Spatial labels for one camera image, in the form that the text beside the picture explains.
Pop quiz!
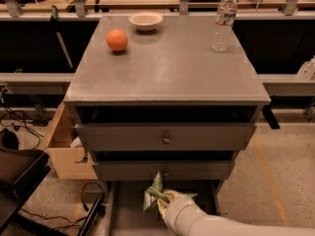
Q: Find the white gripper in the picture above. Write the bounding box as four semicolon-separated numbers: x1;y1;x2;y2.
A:
157;190;204;234

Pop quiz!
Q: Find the green jalapeno chip bag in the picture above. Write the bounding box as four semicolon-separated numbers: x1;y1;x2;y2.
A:
143;172;197;214

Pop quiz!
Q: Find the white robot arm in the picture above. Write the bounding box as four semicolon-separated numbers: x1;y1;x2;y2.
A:
157;191;315;236

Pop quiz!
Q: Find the gray middle drawer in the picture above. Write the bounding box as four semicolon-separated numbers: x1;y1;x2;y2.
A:
93;160;235;181

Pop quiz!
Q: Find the gray drawer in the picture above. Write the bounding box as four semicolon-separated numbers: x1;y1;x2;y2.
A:
93;160;235;181
76;123;256;151
104;180;220;236

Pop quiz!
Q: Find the gray bottom drawer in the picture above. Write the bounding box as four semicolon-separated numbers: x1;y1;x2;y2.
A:
104;180;220;236

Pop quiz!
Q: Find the gray top drawer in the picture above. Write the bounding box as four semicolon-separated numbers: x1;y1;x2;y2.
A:
76;123;256;151

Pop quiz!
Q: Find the gray drawer cabinet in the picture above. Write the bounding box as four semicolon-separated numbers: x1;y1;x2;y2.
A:
63;14;272;236

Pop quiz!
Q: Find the light wooden box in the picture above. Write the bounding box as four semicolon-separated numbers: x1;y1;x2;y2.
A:
41;103;96;180

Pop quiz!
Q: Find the orange fruit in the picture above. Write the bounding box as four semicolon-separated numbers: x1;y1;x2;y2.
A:
106;29;128;51

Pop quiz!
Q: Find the white bowl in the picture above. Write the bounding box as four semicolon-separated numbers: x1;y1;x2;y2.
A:
128;12;163;31

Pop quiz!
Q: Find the clear water bottle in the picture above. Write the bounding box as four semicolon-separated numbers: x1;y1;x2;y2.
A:
212;0;237;52

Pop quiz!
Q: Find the black floor cable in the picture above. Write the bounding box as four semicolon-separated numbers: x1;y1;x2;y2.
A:
19;180;106;231

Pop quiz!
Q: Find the green handled tool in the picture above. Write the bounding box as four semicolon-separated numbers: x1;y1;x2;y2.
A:
49;5;75;70

